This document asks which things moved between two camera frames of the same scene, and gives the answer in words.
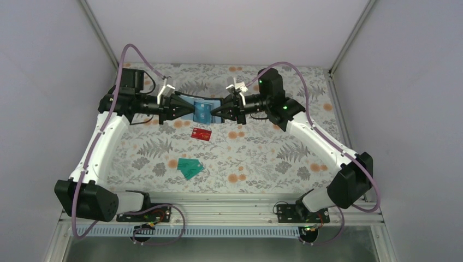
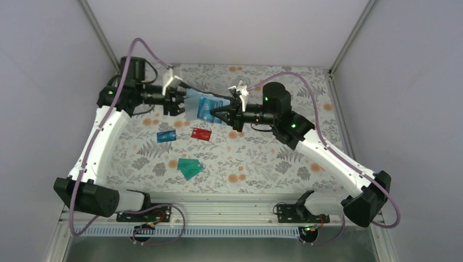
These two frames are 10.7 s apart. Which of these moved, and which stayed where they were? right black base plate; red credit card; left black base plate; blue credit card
Moved: blue credit card
Stayed: right black base plate; red credit card; left black base plate
